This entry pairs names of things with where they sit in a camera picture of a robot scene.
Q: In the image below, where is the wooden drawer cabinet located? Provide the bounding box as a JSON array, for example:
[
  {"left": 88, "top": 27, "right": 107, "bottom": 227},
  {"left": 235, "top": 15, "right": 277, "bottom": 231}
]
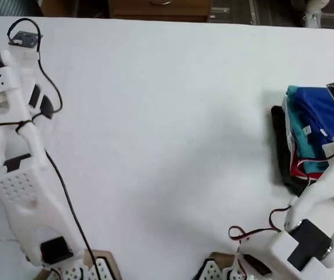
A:
[{"left": 107, "top": 0, "right": 212, "bottom": 23}]

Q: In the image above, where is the black folded shirt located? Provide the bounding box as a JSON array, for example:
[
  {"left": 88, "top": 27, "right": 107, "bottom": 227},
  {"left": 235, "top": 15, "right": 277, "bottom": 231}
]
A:
[{"left": 270, "top": 105, "right": 315, "bottom": 197}]

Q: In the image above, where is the white folded shirt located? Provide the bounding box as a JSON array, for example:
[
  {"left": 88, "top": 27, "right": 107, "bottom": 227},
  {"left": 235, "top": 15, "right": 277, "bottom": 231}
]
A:
[{"left": 281, "top": 95, "right": 295, "bottom": 153}]

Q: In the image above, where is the teal folded shirt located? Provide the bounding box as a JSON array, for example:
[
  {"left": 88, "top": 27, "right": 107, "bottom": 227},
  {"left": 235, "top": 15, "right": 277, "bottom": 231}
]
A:
[{"left": 286, "top": 85, "right": 331, "bottom": 177}]

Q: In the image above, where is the red folded shirt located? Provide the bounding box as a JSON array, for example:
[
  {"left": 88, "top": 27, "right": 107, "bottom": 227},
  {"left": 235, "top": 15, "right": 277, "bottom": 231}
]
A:
[{"left": 289, "top": 147, "right": 334, "bottom": 188}]

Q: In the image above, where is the blue folded shirt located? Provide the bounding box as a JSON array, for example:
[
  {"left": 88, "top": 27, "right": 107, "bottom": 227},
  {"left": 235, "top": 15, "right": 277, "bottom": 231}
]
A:
[{"left": 294, "top": 86, "right": 334, "bottom": 146}]

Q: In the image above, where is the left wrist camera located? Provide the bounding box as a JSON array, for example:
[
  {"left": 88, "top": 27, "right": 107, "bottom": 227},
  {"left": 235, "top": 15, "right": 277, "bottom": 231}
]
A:
[{"left": 8, "top": 30, "right": 44, "bottom": 48}]

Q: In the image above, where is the black cable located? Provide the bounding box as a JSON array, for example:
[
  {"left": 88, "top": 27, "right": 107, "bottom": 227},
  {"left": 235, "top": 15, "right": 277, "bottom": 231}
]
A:
[{"left": 7, "top": 17, "right": 98, "bottom": 280}]

